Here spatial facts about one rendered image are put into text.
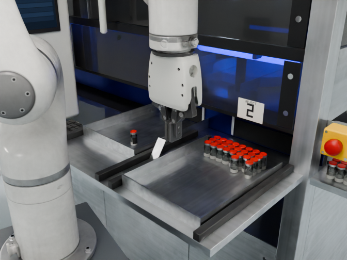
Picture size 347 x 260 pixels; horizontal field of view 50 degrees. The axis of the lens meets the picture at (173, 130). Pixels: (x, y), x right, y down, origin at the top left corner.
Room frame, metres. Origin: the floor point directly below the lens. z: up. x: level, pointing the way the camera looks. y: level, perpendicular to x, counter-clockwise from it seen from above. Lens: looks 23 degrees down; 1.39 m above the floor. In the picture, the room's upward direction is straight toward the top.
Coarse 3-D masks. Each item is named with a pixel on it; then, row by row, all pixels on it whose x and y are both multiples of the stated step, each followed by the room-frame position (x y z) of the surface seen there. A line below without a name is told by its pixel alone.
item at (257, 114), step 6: (240, 102) 1.01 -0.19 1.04; (246, 102) 1.00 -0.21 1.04; (252, 102) 0.98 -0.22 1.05; (258, 102) 0.97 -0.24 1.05; (240, 108) 1.01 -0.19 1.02; (246, 108) 1.00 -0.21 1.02; (258, 108) 0.97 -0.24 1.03; (240, 114) 1.01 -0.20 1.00; (252, 114) 0.98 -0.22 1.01; (258, 114) 0.97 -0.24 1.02; (252, 120) 0.98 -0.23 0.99; (258, 120) 0.97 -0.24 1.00
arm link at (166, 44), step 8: (152, 40) 0.63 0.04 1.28; (160, 40) 0.62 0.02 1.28; (168, 40) 0.61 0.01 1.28; (176, 40) 0.61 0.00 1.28; (184, 40) 0.62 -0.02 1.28; (192, 40) 0.63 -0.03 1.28; (152, 48) 0.63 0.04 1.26; (160, 48) 0.62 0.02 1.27; (168, 48) 0.62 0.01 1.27; (176, 48) 0.61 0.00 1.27; (184, 48) 0.62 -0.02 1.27
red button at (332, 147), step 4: (328, 140) 0.81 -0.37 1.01; (332, 140) 0.80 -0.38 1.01; (336, 140) 0.80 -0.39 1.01; (324, 144) 0.81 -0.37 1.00; (328, 144) 0.80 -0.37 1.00; (332, 144) 0.79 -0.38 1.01; (336, 144) 0.79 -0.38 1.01; (340, 144) 0.79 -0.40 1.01; (324, 148) 0.80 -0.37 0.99; (328, 148) 0.79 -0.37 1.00; (332, 148) 0.79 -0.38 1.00; (336, 148) 0.78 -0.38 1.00; (340, 148) 0.78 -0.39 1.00; (328, 152) 0.79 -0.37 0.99; (332, 152) 0.79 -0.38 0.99; (336, 152) 0.78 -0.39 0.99; (340, 152) 0.79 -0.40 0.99
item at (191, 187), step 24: (192, 144) 1.00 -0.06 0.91; (144, 168) 0.86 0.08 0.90; (168, 168) 0.90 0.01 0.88; (192, 168) 0.90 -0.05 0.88; (216, 168) 0.90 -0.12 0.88; (144, 192) 0.75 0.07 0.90; (168, 192) 0.78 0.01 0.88; (192, 192) 0.78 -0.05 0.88; (216, 192) 0.78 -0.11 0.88; (240, 192) 0.73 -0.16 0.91; (192, 216) 0.65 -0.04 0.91
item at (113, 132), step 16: (128, 112) 1.26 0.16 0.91; (144, 112) 1.32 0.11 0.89; (160, 112) 1.33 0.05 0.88; (96, 128) 1.16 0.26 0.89; (112, 128) 1.18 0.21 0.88; (128, 128) 1.18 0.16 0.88; (144, 128) 1.18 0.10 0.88; (160, 128) 1.18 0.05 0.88; (192, 128) 1.13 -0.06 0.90; (112, 144) 1.02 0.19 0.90; (128, 144) 1.05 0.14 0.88; (144, 144) 1.05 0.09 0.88
